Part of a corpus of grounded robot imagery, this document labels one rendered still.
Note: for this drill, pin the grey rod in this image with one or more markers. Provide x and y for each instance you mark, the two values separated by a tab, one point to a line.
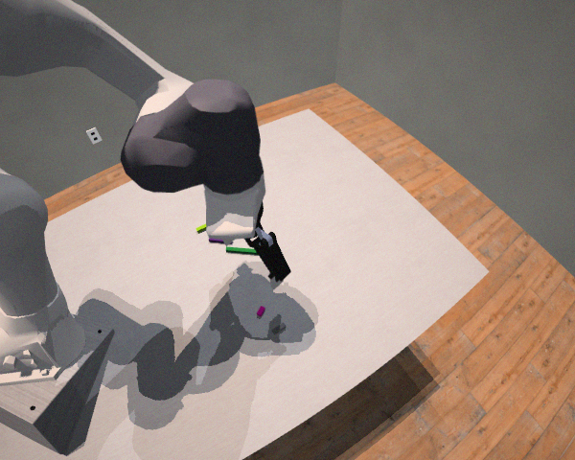
279	328

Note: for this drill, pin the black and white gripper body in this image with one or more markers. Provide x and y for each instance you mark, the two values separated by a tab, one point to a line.
258	224

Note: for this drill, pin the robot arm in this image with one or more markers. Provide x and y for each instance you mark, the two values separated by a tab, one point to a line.
208	135

